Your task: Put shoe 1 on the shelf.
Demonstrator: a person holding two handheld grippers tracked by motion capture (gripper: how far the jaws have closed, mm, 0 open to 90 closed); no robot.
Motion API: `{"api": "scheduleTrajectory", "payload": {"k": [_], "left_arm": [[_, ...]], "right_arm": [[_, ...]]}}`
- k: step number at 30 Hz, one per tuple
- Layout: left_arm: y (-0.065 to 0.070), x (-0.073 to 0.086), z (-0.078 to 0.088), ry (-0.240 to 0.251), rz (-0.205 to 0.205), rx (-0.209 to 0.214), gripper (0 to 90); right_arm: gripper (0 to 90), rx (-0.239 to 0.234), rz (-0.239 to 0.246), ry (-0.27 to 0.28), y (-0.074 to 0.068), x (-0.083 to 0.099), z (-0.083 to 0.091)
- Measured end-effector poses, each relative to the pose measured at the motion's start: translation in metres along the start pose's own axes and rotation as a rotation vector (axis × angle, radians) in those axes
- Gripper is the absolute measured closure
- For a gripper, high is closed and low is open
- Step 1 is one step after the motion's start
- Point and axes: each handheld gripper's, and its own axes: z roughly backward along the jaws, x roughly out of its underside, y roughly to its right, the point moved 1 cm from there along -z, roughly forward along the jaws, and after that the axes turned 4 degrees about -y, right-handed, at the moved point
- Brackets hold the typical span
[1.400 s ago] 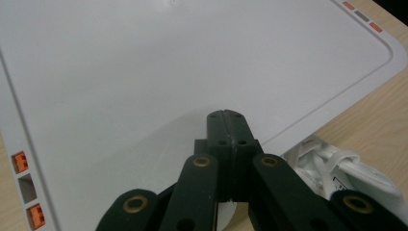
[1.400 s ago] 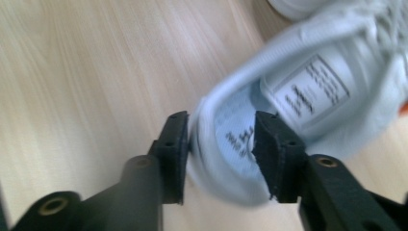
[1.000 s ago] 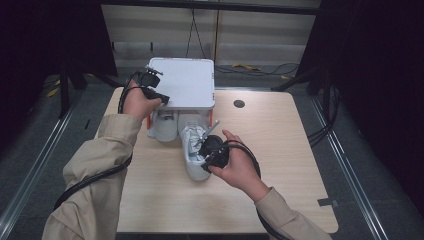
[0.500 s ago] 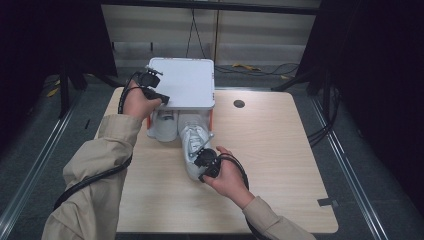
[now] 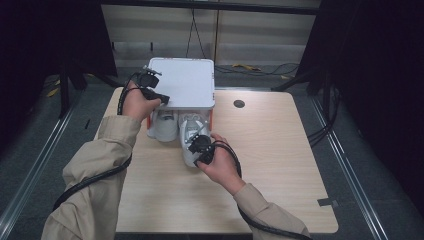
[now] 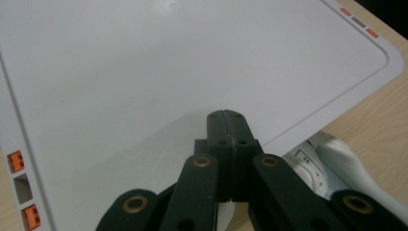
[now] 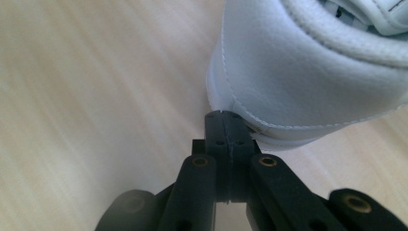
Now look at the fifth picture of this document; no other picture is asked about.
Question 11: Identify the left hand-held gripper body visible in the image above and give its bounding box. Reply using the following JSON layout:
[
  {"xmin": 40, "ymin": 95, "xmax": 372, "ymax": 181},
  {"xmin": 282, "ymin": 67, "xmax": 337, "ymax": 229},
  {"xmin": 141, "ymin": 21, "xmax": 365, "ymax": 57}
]
[{"xmin": 134, "ymin": 66, "xmax": 163, "ymax": 89}]

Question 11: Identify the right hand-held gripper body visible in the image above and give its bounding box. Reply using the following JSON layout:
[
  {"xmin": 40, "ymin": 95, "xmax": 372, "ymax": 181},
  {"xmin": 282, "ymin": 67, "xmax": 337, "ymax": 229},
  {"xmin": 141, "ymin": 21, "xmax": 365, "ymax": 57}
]
[{"xmin": 190, "ymin": 125, "xmax": 216, "ymax": 158}]

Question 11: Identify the white sneaker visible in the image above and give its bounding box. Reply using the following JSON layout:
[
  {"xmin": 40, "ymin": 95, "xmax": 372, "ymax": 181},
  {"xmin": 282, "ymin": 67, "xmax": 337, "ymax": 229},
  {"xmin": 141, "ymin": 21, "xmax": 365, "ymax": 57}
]
[
  {"xmin": 178, "ymin": 110, "xmax": 212, "ymax": 168},
  {"xmin": 148, "ymin": 109, "xmax": 180, "ymax": 144}
]

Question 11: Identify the white two-tier shoe rack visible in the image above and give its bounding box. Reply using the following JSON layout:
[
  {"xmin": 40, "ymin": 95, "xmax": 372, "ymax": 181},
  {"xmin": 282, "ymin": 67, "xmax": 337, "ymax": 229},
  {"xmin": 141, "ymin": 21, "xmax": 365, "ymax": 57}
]
[{"xmin": 146, "ymin": 57, "xmax": 216, "ymax": 141}]

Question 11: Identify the person's left hand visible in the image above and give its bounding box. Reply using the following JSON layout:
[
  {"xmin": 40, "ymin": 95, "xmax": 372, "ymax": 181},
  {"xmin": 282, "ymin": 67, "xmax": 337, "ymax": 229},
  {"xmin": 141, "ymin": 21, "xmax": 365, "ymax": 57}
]
[{"xmin": 122, "ymin": 81, "xmax": 162, "ymax": 123}]

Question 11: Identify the person's right hand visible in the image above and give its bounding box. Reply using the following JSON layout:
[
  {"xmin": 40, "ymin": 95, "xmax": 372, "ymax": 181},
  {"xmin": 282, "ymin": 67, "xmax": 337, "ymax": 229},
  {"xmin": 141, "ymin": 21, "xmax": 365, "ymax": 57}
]
[{"xmin": 197, "ymin": 133, "xmax": 246, "ymax": 197}]

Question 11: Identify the black stand leg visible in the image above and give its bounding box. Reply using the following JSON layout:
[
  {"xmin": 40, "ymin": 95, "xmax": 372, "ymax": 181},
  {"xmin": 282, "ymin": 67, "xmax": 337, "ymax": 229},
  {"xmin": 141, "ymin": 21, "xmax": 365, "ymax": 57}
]
[
  {"xmin": 270, "ymin": 71, "xmax": 314, "ymax": 93},
  {"xmin": 58, "ymin": 56, "xmax": 72, "ymax": 120}
]

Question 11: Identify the black overhead beam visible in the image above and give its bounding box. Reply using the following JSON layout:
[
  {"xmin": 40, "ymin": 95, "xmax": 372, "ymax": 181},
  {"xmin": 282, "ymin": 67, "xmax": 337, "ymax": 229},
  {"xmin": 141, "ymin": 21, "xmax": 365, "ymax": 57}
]
[{"xmin": 100, "ymin": 0, "xmax": 322, "ymax": 16}]

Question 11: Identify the black curtain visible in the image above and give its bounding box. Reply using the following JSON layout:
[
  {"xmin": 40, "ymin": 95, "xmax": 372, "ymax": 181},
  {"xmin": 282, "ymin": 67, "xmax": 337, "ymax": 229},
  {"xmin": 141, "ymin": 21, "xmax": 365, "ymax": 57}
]
[
  {"xmin": 295, "ymin": 0, "xmax": 424, "ymax": 214},
  {"xmin": 0, "ymin": 0, "xmax": 118, "ymax": 148}
]

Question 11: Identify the grey tape patch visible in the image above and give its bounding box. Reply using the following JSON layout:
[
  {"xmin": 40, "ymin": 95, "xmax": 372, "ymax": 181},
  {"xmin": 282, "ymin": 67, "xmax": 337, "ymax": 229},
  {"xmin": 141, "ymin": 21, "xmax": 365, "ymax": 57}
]
[{"xmin": 317, "ymin": 197, "xmax": 339, "ymax": 208}]

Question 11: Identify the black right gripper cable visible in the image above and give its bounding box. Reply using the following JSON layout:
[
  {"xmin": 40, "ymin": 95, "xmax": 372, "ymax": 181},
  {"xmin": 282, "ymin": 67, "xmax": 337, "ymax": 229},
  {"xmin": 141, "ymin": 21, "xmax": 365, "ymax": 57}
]
[{"xmin": 213, "ymin": 140, "xmax": 314, "ymax": 240}]

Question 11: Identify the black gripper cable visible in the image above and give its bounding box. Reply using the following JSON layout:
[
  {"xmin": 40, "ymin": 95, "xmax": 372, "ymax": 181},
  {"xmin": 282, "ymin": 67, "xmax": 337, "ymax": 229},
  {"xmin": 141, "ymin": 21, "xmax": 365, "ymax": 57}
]
[
  {"xmin": 213, "ymin": 140, "xmax": 314, "ymax": 240},
  {"xmin": 52, "ymin": 74, "xmax": 143, "ymax": 212}
]

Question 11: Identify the black hanging cable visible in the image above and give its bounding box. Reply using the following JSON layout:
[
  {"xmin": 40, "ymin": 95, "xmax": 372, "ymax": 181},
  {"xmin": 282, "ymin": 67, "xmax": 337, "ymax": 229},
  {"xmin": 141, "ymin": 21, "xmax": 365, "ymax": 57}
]
[{"xmin": 185, "ymin": 8, "xmax": 208, "ymax": 60}]

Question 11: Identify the black floor cable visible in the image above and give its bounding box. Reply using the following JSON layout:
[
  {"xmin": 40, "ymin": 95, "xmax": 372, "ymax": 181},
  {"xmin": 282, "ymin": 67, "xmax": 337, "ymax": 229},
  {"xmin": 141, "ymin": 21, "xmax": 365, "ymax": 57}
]
[{"xmin": 214, "ymin": 62, "xmax": 300, "ymax": 78}]

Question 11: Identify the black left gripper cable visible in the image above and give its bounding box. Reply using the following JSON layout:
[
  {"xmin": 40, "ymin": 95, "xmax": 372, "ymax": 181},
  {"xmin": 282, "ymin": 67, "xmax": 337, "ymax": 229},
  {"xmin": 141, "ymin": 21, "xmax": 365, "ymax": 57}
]
[{"xmin": 52, "ymin": 74, "xmax": 143, "ymax": 212}]

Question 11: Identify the black cable bundle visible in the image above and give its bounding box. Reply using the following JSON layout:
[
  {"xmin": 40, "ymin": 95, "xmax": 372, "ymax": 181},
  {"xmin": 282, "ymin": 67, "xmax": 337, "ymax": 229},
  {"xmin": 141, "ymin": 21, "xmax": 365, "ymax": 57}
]
[{"xmin": 306, "ymin": 84, "xmax": 342, "ymax": 148}]

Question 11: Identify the metal floor rail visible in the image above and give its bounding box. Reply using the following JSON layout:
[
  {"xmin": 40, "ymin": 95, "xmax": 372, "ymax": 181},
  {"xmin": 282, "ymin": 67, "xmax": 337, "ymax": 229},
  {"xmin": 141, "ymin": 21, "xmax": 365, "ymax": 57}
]
[
  {"xmin": 0, "ymin": 103, "xmax": 77, "ymax": 232},
  {"xmin": 309, "ymin": 95, "xmax": 391, "ymax": 240}
]

